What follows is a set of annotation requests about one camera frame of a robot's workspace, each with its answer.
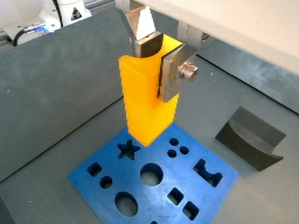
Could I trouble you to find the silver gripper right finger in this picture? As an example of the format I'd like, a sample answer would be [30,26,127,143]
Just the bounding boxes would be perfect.
[158,22,212,102]

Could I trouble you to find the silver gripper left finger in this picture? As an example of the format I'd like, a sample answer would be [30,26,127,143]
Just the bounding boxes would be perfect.
[126,6,164,58]

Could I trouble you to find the yellow arch block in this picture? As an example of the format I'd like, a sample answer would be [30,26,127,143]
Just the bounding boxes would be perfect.
[119,35,182,146]

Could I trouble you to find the black curved holder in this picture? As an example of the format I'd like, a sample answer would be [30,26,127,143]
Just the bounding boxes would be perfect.
[215,107,286,172]

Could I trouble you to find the blue shape sorter board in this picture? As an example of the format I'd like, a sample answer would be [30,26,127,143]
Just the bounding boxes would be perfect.
[68,124,239,224]

